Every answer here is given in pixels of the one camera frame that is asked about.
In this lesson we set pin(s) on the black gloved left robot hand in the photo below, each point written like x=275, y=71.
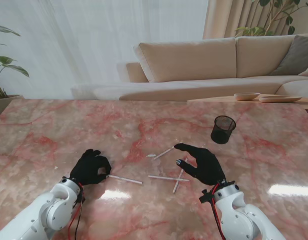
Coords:
x=86, y=170

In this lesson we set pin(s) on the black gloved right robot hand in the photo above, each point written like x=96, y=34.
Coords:
x=208, y=167

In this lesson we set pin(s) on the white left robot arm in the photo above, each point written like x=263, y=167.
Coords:
x=51, y=210

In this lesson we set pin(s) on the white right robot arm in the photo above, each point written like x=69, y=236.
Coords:
x=244, y=220

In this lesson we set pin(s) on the black mesh brush holder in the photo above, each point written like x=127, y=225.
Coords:
x=220, y=137

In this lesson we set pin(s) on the wooden bowl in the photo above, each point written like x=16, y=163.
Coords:
x=246, y=96

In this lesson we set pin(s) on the flat wooden tray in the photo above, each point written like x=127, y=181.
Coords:
x=279, y=99

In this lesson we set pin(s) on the beige plant pot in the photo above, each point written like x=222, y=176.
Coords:
x=6, y=103

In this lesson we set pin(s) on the beige sofa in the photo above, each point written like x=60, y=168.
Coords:
x=193, y=62

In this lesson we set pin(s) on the large leaf green houseplant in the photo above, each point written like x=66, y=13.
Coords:
x=17, y=68

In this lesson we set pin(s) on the white sheer curtain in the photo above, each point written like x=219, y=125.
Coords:
x=93, y=37

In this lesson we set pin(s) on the cream sofa cushion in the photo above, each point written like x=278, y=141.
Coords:
x=307, y=72

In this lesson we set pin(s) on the grey sofa cushion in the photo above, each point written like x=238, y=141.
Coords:
x=297, y=57

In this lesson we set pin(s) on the tall branching green plant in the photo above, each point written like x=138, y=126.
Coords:
x=251, y=31

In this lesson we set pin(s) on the beige curtain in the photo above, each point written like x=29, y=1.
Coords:
x=229, y=17

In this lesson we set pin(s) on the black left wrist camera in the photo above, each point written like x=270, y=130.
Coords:
x=81, y=197

